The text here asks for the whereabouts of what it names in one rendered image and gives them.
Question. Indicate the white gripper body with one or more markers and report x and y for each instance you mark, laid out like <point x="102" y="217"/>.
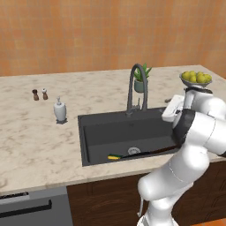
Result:
<point x="173" y="108"/>

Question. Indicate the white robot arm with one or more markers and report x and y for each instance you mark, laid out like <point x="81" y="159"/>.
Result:
<point x="188" y="164"/>

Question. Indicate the dark grey sink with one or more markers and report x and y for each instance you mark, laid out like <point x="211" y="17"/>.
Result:
<point x="117" y="132"/>

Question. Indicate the yellow and green sponge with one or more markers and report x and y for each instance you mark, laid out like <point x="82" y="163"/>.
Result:
<point x="114" y="157"/>

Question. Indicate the grey fruit bowl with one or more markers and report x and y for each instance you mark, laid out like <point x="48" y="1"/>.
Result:
<point x="196" y="84"/>

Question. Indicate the yellow lemon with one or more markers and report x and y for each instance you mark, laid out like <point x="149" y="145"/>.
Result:
<point x="186" y="75"/>
<point x="193" y="79"/>
<point x="201" y="78"/>
<point x="207" y="77"/>

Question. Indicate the green plant in teal pot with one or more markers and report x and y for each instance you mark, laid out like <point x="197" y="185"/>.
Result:
<point x="140" y="84"/>

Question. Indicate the dark grey arched tap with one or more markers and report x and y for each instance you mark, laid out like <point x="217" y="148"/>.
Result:
<point x="129" y="94"/>

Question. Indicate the white soap dispenser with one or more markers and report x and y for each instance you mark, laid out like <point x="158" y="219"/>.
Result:
<point x="60" y="111"/>

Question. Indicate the dark wood cupboard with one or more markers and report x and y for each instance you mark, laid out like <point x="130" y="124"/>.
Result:
<point x="106" y="203"/>

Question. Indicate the brown white-topped salt shaker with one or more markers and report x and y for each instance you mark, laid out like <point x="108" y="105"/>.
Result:
<point x="44" y="94"/>

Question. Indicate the brown pepper mill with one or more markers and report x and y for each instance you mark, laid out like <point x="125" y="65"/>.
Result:
<point x="35" y="95"/>

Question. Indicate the grey dishwasher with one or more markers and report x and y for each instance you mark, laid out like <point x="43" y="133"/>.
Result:
<point x="32" y="212"/>

